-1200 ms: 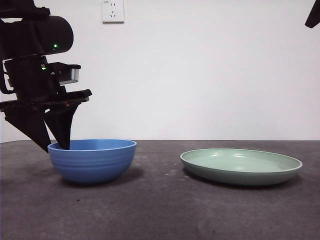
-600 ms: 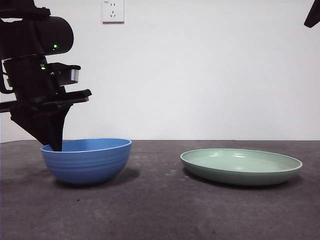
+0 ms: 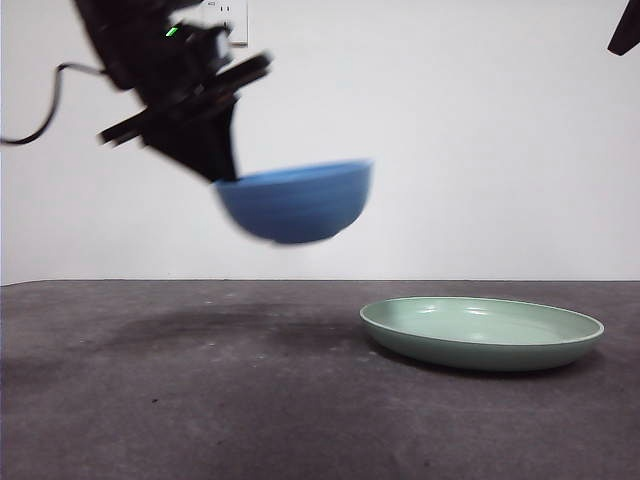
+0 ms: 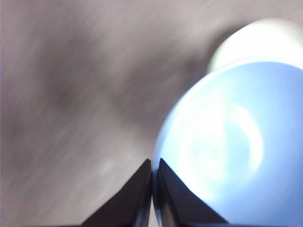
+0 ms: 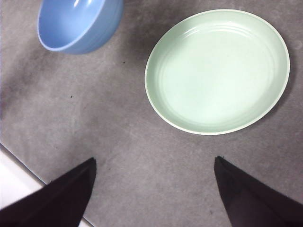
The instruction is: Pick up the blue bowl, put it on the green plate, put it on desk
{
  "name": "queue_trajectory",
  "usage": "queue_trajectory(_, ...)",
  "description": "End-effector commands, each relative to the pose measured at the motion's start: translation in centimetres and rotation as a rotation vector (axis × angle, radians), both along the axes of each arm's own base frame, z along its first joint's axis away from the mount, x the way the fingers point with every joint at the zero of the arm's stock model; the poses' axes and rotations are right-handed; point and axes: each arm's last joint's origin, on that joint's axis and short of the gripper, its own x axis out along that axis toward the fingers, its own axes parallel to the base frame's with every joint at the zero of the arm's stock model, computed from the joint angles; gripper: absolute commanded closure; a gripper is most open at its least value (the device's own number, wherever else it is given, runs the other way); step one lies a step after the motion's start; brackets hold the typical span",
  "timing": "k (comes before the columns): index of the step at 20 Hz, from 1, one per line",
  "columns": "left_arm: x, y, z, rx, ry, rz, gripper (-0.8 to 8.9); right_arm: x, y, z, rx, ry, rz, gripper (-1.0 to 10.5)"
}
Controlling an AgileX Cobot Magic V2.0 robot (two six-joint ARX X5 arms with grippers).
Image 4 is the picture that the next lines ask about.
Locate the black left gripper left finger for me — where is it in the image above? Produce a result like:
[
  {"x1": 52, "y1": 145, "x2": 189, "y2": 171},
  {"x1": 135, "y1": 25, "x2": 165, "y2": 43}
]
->
[{"x1": 81, "y1": 158, "x2": 152, "y2": 227}]

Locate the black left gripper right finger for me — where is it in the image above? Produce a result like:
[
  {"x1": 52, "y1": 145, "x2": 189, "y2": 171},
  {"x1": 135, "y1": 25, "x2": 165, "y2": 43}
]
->
[{"x1": 157, "y1": 157, "x2": 228, "y2": 227}]

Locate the green plate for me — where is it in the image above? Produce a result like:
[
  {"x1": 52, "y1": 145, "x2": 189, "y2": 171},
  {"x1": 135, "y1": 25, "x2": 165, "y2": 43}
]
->
[{"x1": 206, "y1": 17, "x2": 303, "y2": 72}]

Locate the blue bowl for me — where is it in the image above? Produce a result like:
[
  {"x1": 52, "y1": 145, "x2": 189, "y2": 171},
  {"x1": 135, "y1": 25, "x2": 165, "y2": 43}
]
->
[{"x1": 151, "y1": 58, "x2": 303, "y2": 227}]

